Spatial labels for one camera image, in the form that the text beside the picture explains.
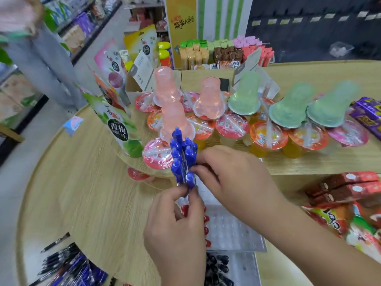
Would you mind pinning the person's left hand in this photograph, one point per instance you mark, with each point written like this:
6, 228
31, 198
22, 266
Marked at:
175, 241

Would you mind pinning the person's right hand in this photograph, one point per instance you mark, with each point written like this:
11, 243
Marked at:
241, 187

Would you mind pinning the cluster of red pens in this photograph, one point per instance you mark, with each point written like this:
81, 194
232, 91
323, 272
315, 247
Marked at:
206, 230

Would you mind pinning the clear tiered pen holder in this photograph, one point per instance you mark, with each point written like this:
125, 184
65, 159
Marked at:
235, 232

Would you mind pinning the cluster of black pens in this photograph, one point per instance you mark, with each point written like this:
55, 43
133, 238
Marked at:
215, 268

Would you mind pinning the cluster of blue pens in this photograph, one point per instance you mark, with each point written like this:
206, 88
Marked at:
178, 148

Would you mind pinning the pile of blue black pens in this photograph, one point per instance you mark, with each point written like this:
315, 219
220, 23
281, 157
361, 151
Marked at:
71, 268

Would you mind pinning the person's right forearm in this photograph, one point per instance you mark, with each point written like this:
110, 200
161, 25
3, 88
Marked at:
315, 253

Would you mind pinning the jelly cup display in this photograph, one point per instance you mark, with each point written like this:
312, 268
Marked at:
268, 137

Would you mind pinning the black pegboard display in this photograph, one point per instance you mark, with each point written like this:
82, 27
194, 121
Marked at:
312, 35

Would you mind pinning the red lid pink jelly cup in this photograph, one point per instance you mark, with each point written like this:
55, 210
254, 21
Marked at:
138, 174

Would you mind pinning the clear cup with red lid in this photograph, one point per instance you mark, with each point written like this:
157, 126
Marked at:
156, 154

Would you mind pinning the green jelly cup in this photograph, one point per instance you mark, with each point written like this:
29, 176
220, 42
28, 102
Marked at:
245, 95
293, 107
333, 107

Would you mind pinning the black flat device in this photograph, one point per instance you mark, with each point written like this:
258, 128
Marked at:
223, 85

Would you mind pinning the stack of red snack packets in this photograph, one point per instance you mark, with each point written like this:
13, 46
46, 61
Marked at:
345, 187

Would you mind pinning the wooden round tier stand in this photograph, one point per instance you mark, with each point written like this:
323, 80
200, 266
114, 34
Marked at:
140, 125

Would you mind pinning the white card sign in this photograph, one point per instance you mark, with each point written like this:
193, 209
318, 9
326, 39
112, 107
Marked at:
143, 69
248, 63

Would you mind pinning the row of white candy packets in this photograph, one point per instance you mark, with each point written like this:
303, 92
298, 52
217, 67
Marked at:
214, 66

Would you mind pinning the green jelly pouch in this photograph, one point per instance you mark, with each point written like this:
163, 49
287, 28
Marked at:
119, 128

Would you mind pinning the pile of colourful snack bags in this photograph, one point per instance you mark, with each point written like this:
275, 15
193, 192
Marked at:
363, 232

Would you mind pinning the row of red candy sticks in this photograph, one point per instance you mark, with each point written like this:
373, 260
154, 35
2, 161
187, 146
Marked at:
262, 56

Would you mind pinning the pile of brown candies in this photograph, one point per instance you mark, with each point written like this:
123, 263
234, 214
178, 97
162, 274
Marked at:
227, 54

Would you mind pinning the row of tan candy sticks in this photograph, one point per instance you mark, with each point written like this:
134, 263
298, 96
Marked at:
192, 58

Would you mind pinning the pile of pink candies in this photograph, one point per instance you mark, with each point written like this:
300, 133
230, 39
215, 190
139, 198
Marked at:
247, 41

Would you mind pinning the purple candy packets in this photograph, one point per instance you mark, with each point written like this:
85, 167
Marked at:
367, 114

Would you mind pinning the pile of green candies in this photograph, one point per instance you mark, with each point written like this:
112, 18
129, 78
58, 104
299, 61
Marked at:
205, 44

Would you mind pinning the yellow lid orange can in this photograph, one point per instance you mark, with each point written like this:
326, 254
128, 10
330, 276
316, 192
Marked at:
164, 45
165, 58

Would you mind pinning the red jelly pouch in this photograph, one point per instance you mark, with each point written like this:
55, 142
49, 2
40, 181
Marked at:
110, 95

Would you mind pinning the yellow banner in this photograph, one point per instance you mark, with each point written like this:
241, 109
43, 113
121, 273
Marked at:
181, 29

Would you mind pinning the small clear plastic cup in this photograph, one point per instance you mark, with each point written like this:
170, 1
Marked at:
340, 50

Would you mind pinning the white green striped banner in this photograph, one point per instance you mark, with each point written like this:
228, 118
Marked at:
223, 17

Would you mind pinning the orange white snack carton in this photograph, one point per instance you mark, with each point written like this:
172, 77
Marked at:
124, 56

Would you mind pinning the yellow white jelly pouch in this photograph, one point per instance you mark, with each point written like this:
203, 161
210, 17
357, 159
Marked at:
140, 41

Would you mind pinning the pink white jelly pouch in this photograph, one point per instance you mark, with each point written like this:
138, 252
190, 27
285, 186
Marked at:
110, 62

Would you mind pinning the light wooden board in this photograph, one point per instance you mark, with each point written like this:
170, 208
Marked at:
12, 134

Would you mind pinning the rear store shelf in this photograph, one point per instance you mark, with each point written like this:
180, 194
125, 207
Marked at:
146, 14

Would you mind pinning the background store shelf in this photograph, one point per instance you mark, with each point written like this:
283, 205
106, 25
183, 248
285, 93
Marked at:
77, 29

